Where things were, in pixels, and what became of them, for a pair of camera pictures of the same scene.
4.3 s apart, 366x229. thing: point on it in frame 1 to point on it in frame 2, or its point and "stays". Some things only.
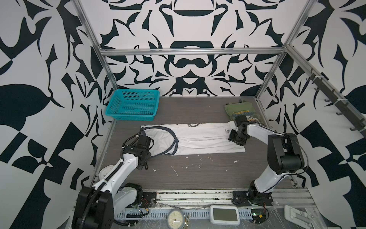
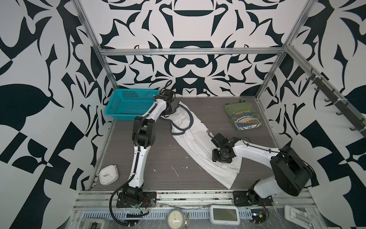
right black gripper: x=230 y=136 to x=214 y=159
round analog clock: x=175 y=219 stays
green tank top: x=246 y=109 stays
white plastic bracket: x=297 y=217 stays
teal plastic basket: x=137 y=105 stays
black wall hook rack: x=340 y=105 stays
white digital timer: x=221 y=214 stays
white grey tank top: x=186 y=139 to x=198 y=143
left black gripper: x=148 y=154 to x=169 y=112
